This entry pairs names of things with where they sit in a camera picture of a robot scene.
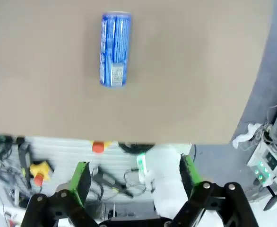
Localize white slatted mounting panel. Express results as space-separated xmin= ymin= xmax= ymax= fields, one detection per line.
xmin=10 ymin=136 xmax=139 ymax=166

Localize black cable coil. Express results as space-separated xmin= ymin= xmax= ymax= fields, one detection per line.
xmin=118 ymin=141 xmax=155 ymax=153
xmin=0 ymin=134 xmax=14 ymax=167

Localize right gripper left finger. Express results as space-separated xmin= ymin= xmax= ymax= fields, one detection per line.
xmin=21 ymin=161 xmax=98 ymax=227

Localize grey electronics box green lights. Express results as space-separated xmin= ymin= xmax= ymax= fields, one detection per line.
xmin=247 ymin=139 xmax=277 ymax=190

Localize black handheld enabling device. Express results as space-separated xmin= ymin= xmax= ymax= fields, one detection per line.
xmin=17 ymin=142 xmax=32 ymax=188

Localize yellow red emergency stop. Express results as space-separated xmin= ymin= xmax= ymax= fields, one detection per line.
xmin=92 ymin=140 xmax=113 ymax=154
xmin=29 ymin=160 xmax=52 ymax=186

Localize blue white drink can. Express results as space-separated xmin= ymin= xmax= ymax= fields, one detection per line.
xmin=98 ymin=10 xmax=132 ymax=88

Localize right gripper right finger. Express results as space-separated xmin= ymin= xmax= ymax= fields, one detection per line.
xmin=170 ymin=153 xmax=259 ymax=227

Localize white crumpled cloth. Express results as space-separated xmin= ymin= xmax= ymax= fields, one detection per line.
xmin=232 ymin=122 xmax=263 ymax=149

